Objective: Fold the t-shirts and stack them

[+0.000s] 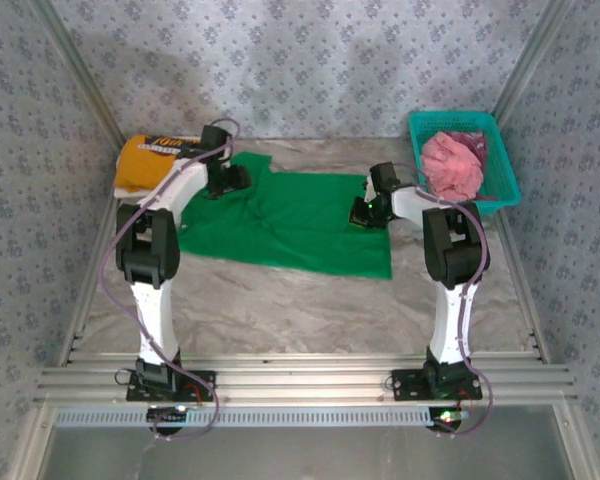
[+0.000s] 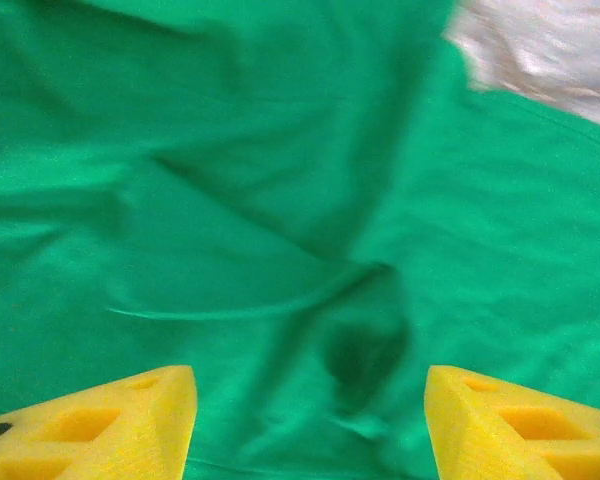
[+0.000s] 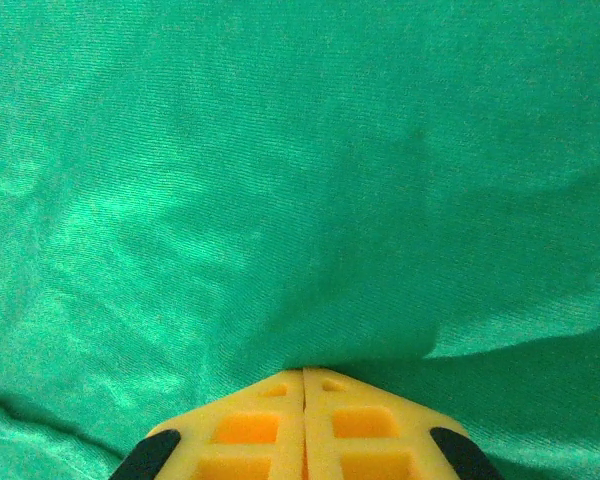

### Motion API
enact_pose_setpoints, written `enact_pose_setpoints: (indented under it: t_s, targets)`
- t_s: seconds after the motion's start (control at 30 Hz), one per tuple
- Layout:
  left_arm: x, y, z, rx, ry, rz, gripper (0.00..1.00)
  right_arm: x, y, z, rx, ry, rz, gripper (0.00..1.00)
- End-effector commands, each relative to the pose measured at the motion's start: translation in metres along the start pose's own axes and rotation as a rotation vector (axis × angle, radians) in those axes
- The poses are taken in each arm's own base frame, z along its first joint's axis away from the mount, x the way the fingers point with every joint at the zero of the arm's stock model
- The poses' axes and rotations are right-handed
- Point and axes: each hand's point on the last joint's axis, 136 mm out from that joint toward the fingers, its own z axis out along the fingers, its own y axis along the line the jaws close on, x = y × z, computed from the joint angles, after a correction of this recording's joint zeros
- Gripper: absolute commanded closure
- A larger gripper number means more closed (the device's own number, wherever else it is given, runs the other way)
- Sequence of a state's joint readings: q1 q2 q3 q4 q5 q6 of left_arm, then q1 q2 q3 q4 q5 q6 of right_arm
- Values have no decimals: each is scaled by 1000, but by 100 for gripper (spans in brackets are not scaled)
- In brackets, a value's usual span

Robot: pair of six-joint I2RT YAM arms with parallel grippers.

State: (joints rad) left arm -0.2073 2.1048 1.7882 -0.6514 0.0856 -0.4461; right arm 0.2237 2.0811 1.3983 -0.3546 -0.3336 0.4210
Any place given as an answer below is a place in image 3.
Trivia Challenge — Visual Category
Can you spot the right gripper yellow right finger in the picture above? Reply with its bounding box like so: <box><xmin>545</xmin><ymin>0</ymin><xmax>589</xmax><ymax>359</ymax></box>
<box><xmin>302</xmin><ymin>367</ymin><xmax>506</xmax><ymax>480</ymax></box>

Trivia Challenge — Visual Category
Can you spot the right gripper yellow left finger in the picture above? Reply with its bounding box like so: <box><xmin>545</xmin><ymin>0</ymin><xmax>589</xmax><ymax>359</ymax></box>
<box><xmin>112</xmin><ymin>367</ymin><xmax>307</xmax><ymax>480</ymax></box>

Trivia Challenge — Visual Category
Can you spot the green t-shirt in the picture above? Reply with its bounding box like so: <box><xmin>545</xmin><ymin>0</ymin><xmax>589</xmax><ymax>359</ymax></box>
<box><xmin>0</xmin><ymin>0</ymin><xmax>600</xmax><ymax>480</ymax></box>

